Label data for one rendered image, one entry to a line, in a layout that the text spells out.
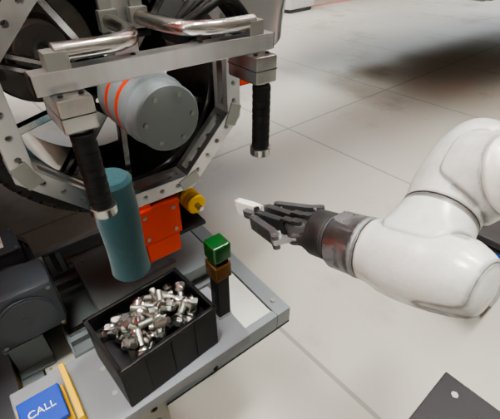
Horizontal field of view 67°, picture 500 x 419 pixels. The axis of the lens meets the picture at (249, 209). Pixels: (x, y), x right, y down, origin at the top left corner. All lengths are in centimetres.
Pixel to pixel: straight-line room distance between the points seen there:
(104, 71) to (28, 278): 68
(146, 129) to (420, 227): 48
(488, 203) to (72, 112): 55
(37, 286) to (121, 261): 31
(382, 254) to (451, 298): 9
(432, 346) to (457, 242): 103
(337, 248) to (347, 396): 82
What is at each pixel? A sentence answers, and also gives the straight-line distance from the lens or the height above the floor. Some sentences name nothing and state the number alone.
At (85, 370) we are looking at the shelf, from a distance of 85.
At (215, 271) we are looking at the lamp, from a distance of 74.
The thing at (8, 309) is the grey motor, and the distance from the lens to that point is 113.
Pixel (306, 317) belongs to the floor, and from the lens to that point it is 144.
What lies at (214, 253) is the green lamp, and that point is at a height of 65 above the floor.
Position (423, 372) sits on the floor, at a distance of 142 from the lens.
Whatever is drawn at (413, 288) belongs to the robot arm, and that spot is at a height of 80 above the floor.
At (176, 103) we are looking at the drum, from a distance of 74.
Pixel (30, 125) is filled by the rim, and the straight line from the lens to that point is 93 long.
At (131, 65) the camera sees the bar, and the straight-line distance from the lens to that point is 63.
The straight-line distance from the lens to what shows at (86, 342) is 129.
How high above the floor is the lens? 114
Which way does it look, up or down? 37 degrees down
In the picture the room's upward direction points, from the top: straight up
